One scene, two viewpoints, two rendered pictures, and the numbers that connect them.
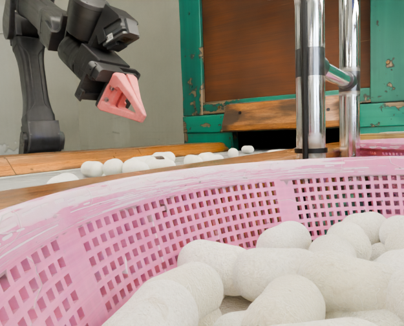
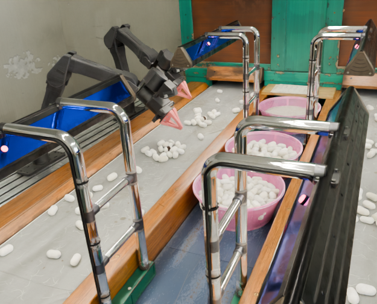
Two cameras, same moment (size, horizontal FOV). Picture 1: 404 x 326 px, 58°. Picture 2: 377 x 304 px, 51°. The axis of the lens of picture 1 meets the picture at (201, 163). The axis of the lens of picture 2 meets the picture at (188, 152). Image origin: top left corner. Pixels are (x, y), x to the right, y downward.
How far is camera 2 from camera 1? 1.31 m
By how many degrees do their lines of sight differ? 22
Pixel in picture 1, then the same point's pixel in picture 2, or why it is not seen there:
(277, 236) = not seen: hidden behind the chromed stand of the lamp
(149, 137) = not seen: hidden behind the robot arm
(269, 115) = (228, 74)
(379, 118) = (273, 77)
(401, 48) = (282, 50)
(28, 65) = (121, 61)
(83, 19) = (167, 64)
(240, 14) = (213, 20)
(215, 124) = (201, 73)
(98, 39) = (173, 70)
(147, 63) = not seen: outside the picture
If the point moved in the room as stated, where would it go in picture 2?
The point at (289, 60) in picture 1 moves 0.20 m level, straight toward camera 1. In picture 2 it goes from (237, 46) to (238, 55)
